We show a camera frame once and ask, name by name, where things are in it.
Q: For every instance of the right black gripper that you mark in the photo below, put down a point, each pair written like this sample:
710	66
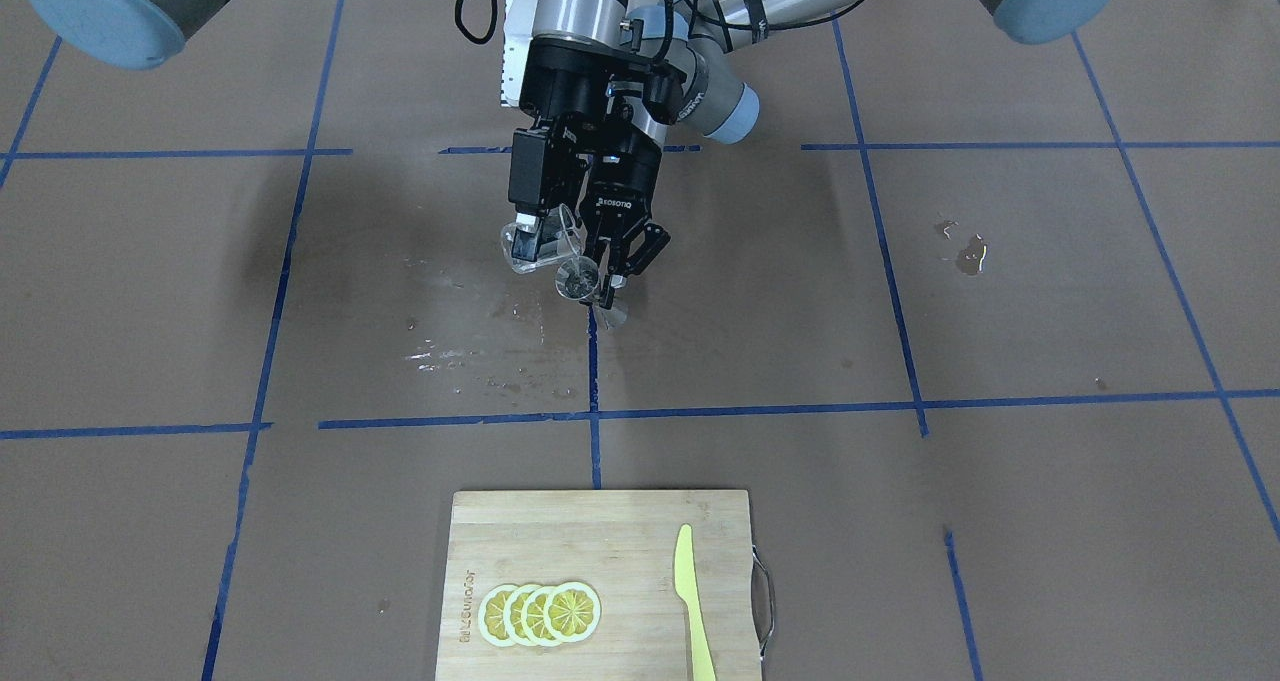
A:
561	81

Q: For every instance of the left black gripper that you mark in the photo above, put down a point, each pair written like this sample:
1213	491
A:
627	179

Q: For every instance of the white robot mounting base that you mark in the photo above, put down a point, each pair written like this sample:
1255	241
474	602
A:
519	16

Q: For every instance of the clear glass cup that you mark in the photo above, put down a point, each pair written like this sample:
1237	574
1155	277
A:
560	239

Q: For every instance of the wooden cutting board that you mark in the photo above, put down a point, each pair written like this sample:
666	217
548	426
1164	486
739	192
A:
621	543

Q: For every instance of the steel double jigger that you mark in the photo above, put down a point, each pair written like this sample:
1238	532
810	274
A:
579	279

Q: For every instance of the yellow plastic knife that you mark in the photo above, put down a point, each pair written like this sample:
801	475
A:
686	589

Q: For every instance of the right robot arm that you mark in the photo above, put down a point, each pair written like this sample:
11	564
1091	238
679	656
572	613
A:
143	35

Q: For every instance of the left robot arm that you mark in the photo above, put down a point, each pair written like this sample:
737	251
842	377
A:
696	37

